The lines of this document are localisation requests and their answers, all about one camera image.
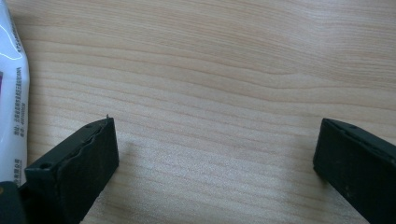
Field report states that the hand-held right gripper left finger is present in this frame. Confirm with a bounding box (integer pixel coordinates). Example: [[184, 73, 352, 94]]
[[24, 117, 120, 224]]

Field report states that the white plastic packet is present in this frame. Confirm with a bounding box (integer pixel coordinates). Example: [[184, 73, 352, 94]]
[[0, 6, 31, 188]]

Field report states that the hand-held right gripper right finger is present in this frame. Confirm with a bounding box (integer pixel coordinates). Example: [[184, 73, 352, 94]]
[[312, 118, 396, 224]]

